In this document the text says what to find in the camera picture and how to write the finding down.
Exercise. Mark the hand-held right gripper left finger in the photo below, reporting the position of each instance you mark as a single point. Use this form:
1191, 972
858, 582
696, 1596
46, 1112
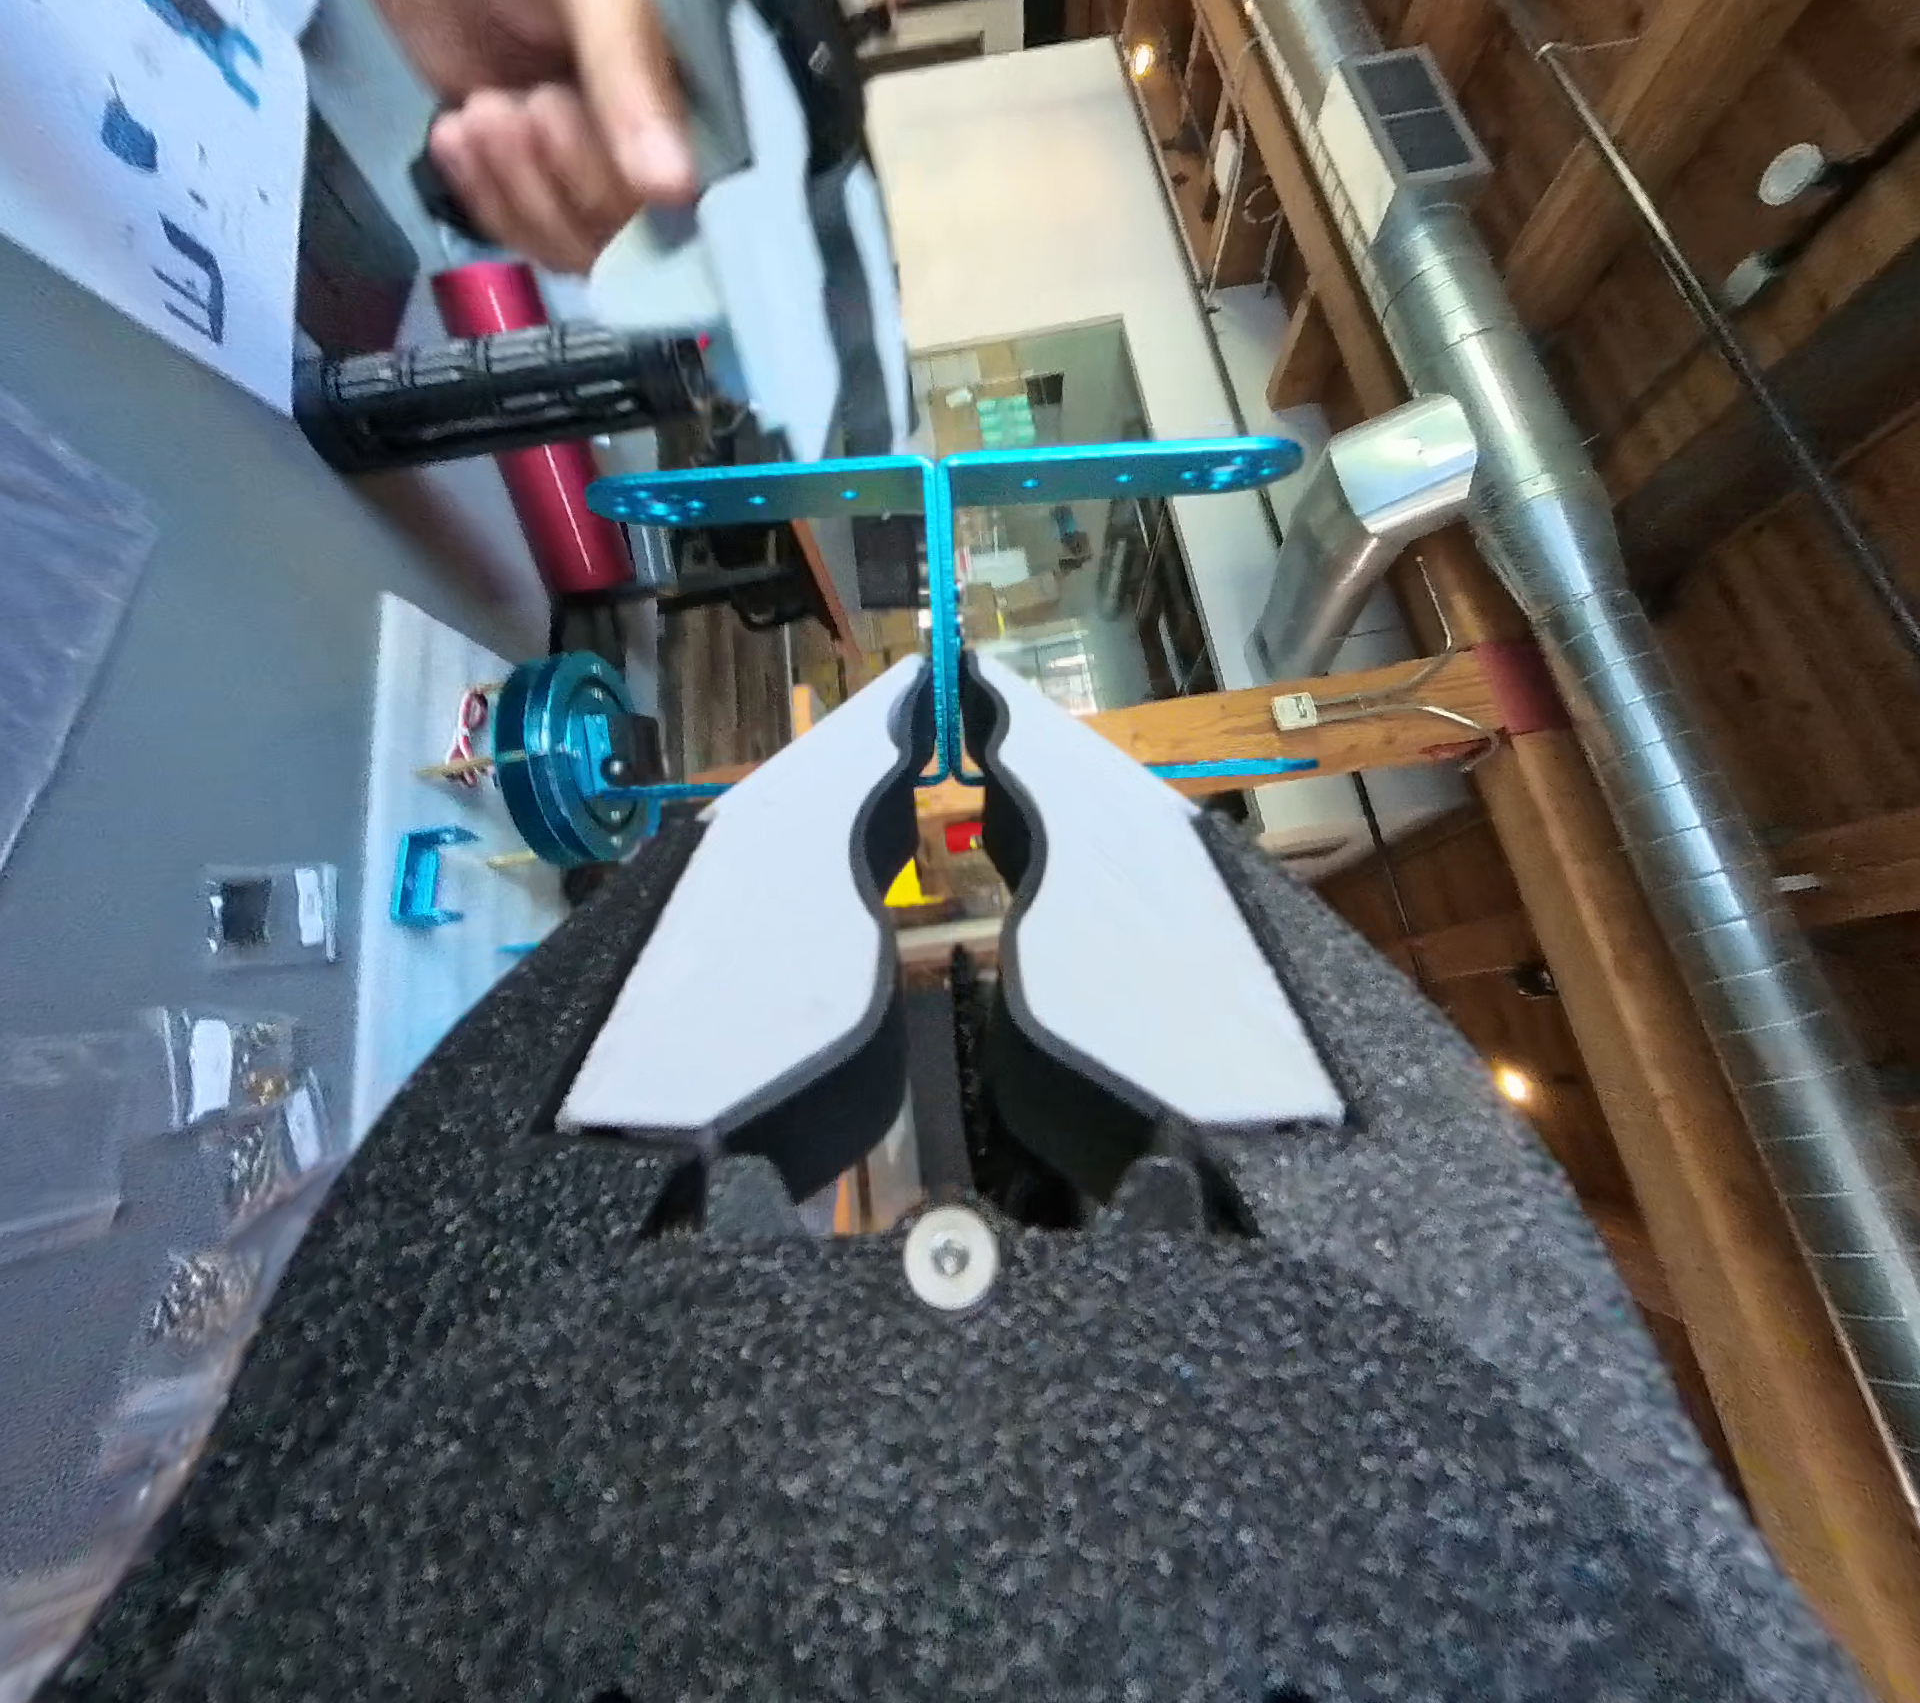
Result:
735, 968

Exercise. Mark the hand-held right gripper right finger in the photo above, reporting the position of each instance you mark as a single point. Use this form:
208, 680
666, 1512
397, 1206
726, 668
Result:
1155, 968

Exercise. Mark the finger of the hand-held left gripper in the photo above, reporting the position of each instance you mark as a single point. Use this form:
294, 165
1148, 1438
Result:
781, 293

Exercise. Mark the blue metal bracket assembly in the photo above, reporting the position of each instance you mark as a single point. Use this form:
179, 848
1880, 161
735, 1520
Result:
750, 488

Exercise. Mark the blue robot arm base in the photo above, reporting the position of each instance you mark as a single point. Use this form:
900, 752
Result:
563, 758

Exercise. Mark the grey desk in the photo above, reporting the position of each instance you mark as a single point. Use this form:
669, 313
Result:
150, 534

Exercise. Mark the red metal cylinder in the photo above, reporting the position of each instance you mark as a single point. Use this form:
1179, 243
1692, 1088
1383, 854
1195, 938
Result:
548, 502

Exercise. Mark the black ribbed cylinder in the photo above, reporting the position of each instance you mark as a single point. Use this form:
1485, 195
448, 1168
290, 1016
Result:
481, 398

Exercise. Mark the wooden pillar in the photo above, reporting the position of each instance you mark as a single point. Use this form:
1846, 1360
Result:
1350, 714

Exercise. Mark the white foam sheet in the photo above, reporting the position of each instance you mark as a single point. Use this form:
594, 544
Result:
405, 998

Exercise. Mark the pile of small hardware bags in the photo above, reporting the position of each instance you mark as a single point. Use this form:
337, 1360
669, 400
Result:
262, 908

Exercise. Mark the white instruction booklet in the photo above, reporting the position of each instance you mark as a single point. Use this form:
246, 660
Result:
91, 159

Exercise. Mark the large clear plastic bag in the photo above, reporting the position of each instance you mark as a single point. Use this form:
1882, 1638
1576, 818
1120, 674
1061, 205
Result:
60, 608

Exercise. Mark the small blue U bracket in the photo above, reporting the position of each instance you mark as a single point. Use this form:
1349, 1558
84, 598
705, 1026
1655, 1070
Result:
428, 886

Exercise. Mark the metal ventilation duct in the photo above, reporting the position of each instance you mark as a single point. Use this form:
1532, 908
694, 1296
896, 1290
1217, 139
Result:
1501, 382

